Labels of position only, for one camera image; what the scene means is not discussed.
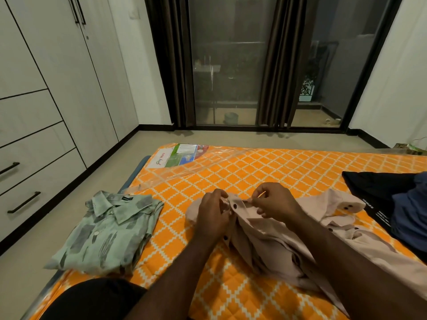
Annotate person's right hand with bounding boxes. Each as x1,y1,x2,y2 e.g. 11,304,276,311
248,182,306,228

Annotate person's left hand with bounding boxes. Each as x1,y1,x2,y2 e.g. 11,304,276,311
193,189,233,244

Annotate beige button shirt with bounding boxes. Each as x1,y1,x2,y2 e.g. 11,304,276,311
185,188,427,318

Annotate person's right forearm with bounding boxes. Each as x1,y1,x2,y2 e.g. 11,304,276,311
284,210,427,320

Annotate person's left forearm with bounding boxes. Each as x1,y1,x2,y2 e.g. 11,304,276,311
124,231,222,320

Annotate orange patterned mattress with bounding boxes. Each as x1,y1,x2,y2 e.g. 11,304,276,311
28,143,427,320

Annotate clear plastic mattress wrap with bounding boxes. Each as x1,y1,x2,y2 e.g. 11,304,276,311
122,143,259,195

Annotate black garment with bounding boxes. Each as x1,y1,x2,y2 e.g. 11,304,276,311
342,171,427,264

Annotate green patterned folded shirt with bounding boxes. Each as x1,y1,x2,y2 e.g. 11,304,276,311
43,190,165,277

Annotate potted plant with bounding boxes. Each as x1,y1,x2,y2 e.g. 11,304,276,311
298,61,317,102

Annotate brown curtain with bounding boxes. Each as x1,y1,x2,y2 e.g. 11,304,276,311
144,0,197,128
256,0,308,128

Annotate sliding glass door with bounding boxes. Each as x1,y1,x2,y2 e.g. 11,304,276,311
187,0,404,131

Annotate blue garment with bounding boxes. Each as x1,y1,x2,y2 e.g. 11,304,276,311
390,171,427,253

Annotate person's black shorts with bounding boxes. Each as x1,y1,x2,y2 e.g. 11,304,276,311
40,277,148,320

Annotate green packet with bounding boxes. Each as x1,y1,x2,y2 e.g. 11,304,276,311
393,142,427,156

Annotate white wardrobe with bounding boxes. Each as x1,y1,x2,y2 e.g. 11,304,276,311
0,0,139,244

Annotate black drawer handle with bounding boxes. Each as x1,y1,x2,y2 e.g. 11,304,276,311
7,191,41,214
0,162,20,176

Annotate black wardrobe door handle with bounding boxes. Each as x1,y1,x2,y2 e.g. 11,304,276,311
73,0,87,26
68,0,80,25

